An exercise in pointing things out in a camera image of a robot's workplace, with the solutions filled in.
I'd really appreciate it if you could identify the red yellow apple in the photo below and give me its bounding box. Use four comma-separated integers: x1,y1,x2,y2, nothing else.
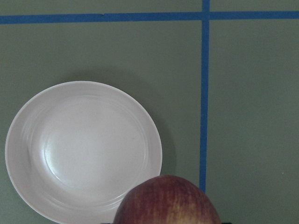
113,175,221,224

